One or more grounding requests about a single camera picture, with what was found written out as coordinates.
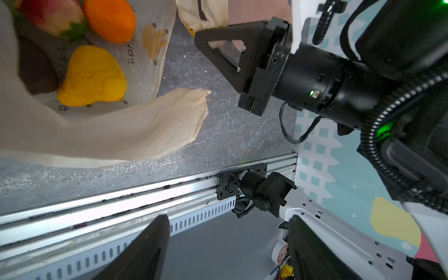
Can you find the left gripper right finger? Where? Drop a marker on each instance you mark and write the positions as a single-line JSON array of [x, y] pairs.
[[311, 258]]

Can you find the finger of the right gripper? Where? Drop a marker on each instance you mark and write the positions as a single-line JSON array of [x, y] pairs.
[[234, 50]]

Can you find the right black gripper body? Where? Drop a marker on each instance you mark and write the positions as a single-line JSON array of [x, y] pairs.
[[312, 79]]

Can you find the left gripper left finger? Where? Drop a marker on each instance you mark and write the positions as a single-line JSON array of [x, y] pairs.
[[144, 258]]

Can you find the orange tangerine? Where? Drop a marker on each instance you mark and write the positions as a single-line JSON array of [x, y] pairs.
[[112, 20]]

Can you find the yellow mango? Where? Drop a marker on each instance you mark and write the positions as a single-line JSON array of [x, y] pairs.
[[93, 75]]

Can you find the translucent cream plastic bag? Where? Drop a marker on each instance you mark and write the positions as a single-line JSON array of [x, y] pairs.
[[41, 130]]

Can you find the pink-yellow peach with leaves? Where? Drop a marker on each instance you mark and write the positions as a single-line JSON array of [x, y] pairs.
[[64, 19]]

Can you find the dark purple fruit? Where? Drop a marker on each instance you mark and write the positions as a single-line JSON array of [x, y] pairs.
[[35, 68]]

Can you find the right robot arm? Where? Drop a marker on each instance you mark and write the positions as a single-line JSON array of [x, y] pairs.
[[391, 85]]

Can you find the pink flower-shaped fruit plate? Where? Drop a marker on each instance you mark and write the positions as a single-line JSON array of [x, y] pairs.
[[258, 10]]

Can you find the white tape roll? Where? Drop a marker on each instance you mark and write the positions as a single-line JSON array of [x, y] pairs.
[[279, 252]]

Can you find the aluminium mounting rail frame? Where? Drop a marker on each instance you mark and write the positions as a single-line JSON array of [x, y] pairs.
[[58, 234]]

